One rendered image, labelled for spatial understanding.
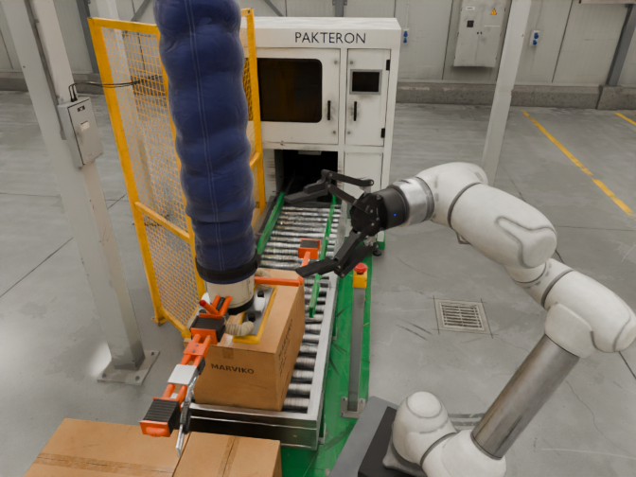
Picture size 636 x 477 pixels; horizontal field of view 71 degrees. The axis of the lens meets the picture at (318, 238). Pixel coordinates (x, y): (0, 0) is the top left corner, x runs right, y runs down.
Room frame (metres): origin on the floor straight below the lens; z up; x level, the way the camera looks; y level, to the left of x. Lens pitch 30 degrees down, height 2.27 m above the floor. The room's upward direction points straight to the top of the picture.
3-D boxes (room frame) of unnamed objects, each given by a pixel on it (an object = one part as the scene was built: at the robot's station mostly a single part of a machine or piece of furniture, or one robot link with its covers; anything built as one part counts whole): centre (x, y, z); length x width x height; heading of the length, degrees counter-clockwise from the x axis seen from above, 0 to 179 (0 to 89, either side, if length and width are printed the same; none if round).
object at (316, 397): (2.48, -0.11, 0.50); 2.31 x 0.05 x 0.19; 173
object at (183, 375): (0.93, 0.39, 1.26); 0.07 x 0.07 x 0.04; 83
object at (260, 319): (1.38, 0.24, 1.16); 0.34 x 0.10 x 0.05; 173
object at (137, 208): (2.44, 0.95, 1.05); 0.87 x 0.10 x 2.10; 45
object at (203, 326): (1.14, 0.36, 1.27); 0.10 x 0.08 x 0.06; 83
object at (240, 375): (1.69, 0.32, 0.75); 0.60 x 0.40 x 0.40; 170
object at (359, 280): (1.87, -0.21, 0.50); 0.07 x 0.07 x 1.00; 83
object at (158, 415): (0.80, 0.41, 1.27); 0.08 x 0.07 x 0.05; 173
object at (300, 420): (1.36, 0.35, 0.58); 0.70 x 0.03 x 0.06; 83
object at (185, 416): (0.85, 0.34, 1.27); 0.31 x 0.03 x 0.05; 5
